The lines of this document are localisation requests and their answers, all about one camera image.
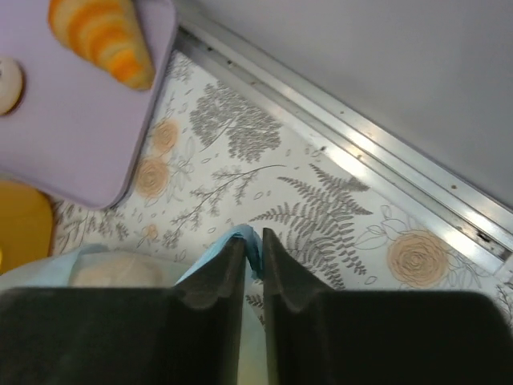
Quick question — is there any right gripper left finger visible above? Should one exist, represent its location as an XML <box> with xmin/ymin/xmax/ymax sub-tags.
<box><xmin>1</xmin><ymin>238</ymin><xmax>245</xmax><ymax>384</ymax></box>

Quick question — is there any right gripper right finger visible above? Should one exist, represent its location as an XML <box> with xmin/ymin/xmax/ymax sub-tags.
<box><xmin>263</xmin><ymin>229</ymin><xmax>512</xmax><ymax>384</ymax></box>

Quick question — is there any light blue plastic bag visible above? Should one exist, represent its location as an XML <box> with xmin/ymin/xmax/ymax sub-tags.
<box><xmin>1</xmin><ymin>225</ymin><xmax>269</xmax><ymax>384</ymax></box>

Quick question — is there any yellow plastic fruit basket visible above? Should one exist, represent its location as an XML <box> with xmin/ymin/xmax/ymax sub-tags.
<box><xmin>1</xmin><ymin>180</ymin><xmax>54</xmax><ymax>274</ymax></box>

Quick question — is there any purple tray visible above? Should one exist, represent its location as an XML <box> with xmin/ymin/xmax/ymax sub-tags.
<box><xmin>1</xmin><ymin>1</ymin><xmax>178</xmax><ymax>209</ymax></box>

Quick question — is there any chocolate white donut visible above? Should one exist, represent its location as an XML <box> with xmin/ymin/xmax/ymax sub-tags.
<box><xmin>0</xmin><ymin>56</ymin><xmax>24</xmax><ymax>116</ymax></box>

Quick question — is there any orange croissant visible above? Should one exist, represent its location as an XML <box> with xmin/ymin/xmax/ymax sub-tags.
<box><xmin>47</xmin><ymin>0</ymin><xmax>156</xmax><ymax>91</ymax></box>

